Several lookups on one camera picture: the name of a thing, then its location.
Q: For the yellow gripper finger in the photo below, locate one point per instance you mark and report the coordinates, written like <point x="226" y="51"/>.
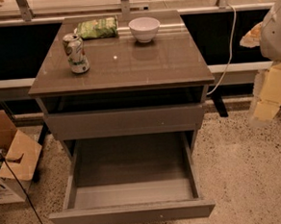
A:
<point x="267" y="94"/>
<point x="252" y="37"/>

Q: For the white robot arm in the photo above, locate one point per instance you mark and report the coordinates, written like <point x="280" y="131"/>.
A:
<point x="270" y="42"/>

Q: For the grey drawer cabinet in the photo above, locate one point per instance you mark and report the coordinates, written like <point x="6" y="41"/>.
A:
<point x="125" y="74"/>

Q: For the closed grey top drawer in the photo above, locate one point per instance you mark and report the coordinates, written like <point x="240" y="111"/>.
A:
<point x="83" y="125"/>

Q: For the open grey middle drawer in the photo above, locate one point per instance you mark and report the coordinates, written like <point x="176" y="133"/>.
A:
<point x="133" y="179"/>

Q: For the white ceramic bowl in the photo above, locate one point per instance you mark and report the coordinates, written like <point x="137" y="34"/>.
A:
<point x="144" y="29"/>

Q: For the green chip bag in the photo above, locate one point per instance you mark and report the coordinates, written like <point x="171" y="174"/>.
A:
<point x="98" y="28"/>

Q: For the open cardboard box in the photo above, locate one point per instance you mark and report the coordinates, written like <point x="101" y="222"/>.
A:
<point x="18" y="161"/>

